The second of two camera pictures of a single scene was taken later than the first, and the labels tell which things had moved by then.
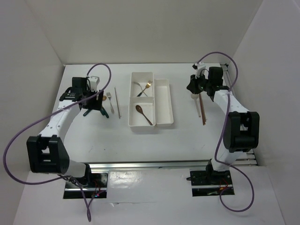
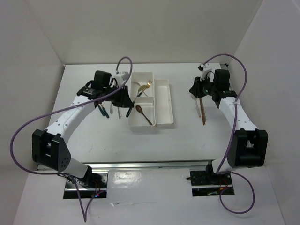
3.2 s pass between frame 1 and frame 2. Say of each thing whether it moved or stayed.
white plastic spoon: stayed
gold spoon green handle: moved
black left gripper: moved
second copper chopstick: stayed
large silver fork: stayed
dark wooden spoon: stayed
